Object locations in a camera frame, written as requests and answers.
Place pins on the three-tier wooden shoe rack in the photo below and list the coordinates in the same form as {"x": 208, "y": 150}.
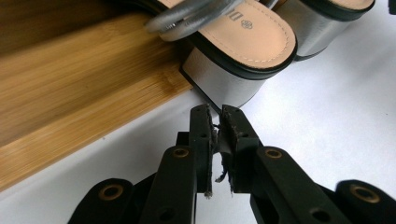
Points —
{"x": 77, "y": 93}

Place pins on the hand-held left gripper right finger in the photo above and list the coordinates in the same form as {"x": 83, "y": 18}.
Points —
{"x": 239, "y": 146}

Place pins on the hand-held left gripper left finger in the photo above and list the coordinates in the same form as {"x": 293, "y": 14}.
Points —
{"x": 200, "y": 146}

